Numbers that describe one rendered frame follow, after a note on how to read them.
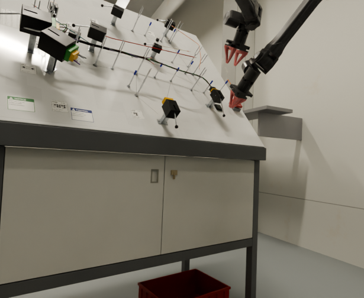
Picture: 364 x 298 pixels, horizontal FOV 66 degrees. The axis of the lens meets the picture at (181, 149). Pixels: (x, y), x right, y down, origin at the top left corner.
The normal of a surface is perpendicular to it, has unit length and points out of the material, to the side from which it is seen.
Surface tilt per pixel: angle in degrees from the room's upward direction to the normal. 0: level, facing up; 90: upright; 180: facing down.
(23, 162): 90
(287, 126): 90
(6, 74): 53
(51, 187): 90
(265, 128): 90
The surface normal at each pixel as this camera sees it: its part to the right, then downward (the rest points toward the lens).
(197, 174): 0.58, -0.01
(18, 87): 0.49, -0.62
